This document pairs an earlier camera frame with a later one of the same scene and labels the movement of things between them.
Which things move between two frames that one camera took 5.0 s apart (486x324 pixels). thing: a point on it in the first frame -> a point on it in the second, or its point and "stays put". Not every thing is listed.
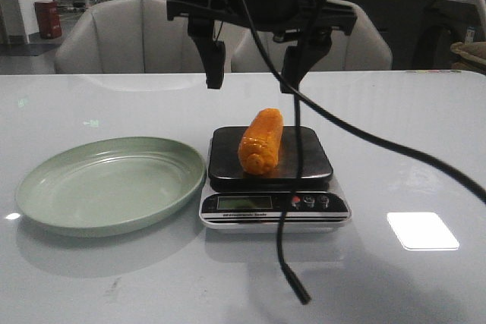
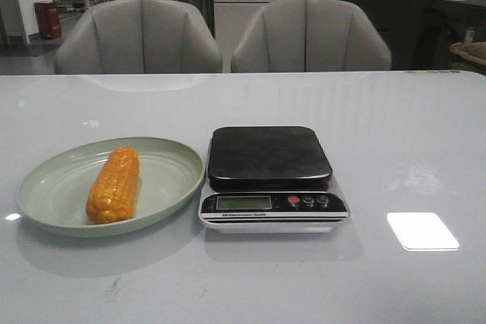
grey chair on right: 361,50 stays put
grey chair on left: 128,35 stays put
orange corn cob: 260,143 -> 112,196
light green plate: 109,186 stays put
